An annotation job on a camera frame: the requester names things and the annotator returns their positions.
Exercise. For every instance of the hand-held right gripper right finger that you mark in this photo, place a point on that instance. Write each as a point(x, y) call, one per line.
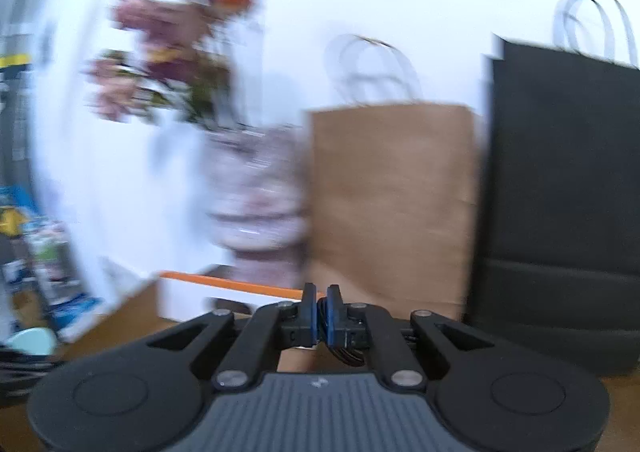
point(337, 317)

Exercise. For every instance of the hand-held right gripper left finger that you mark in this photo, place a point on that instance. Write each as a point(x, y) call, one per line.
point(312, 327)

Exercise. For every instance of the orange white cardboard box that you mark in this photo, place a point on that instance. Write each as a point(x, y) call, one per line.
point(200, 289)

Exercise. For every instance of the brown paper bag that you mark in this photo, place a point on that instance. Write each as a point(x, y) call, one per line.
point(390, 192)

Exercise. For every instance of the purple grey textured vase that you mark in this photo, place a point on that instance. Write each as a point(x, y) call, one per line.
point(260, 202)

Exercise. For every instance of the blue white printed bag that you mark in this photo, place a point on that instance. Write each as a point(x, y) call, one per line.
point(75, 309)

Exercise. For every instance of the black paper bag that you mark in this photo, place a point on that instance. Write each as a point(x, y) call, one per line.
point(560, 182)

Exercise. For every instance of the green plastic basin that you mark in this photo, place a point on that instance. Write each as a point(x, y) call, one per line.
point(32, 339)

